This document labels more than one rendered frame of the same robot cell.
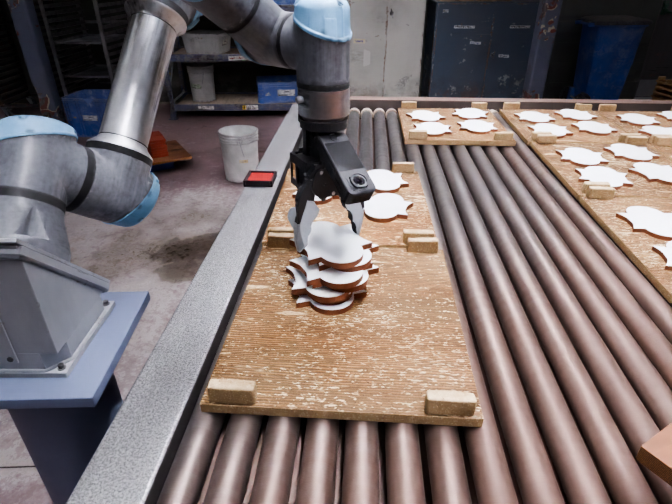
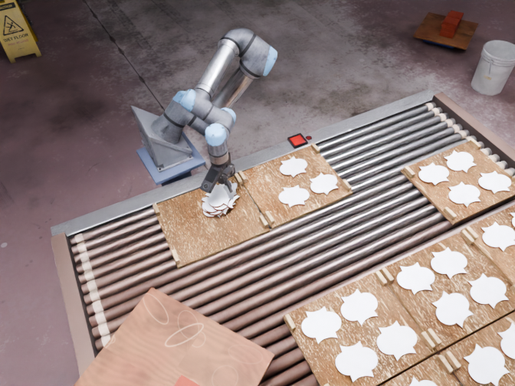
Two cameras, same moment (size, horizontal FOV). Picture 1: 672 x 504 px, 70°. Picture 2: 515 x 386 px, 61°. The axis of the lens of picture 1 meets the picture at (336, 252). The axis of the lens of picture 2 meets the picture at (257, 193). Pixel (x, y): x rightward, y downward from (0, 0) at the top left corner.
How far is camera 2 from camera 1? 1.57 m
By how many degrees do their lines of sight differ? 50
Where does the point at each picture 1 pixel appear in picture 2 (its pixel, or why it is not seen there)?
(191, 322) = (186, 183)
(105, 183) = (197, 124)
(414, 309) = (220, 234)
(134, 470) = (132, 207)
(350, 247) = (219, 201)
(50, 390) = (153, 173)
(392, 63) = not seen: outside the picture
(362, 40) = not seen: outside the picture
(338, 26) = (211, 142)
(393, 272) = (241, 220)
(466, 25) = not seen: outside the picture
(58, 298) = (163, 152)
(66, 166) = (185, 115)
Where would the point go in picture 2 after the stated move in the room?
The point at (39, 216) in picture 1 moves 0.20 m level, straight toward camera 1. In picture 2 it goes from (168, 128) to (143, 155)
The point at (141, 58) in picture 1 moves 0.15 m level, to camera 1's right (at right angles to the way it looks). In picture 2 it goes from (230, 86) to (246, 104)
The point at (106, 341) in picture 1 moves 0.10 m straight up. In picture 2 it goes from (176, 169) to (173, 155)
